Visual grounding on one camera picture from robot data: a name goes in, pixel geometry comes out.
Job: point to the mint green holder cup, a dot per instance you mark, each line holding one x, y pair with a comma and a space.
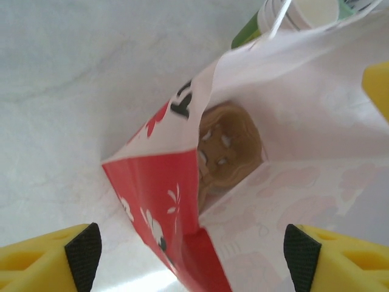
346, 9

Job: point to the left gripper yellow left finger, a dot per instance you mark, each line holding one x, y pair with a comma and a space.
36, 267

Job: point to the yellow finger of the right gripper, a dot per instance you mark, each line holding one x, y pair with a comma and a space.
380, 88

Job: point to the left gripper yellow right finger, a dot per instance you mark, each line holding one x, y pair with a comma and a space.
343, 267

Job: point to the white red printed paper bag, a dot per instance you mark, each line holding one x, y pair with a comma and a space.
273, 91

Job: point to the brown cardboard cup carrier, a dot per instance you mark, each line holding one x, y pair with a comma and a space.
231, 143

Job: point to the stack of green paper cups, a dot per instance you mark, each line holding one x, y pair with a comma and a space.
304, 12

